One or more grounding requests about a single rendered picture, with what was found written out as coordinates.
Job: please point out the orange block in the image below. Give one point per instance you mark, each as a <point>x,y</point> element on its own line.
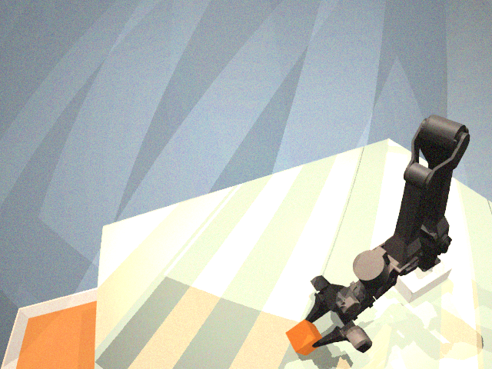
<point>302,336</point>

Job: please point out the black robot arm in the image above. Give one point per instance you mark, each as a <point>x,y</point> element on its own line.
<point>421,232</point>

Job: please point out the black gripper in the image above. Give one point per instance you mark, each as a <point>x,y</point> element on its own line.
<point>349,332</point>

